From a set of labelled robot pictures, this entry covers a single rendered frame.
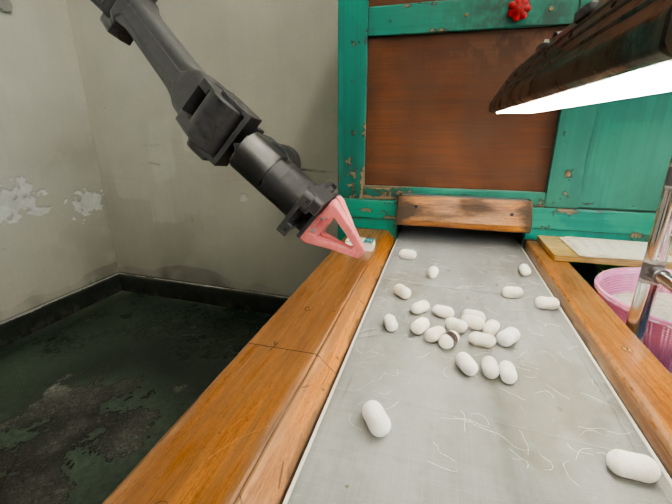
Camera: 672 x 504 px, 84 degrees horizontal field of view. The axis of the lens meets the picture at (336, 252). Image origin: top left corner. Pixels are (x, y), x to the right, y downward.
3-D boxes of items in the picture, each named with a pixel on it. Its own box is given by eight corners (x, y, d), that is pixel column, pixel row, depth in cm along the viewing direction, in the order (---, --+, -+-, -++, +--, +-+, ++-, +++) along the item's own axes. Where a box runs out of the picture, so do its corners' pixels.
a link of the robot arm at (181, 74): (91, 11, 66) (122, -45, 63) (123, 32, 70) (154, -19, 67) (185, 159, 47) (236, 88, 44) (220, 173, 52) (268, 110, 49)
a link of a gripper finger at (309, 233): (385, 227, 52) (334, 181, 52) (376, 241, 45) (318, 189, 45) (354, 260, 54) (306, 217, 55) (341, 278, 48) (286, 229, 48)
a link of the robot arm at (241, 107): (180, 140, 48) (218, 85, 46) (223, 146, 60) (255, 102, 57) (247, 204, 48) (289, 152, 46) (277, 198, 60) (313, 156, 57)
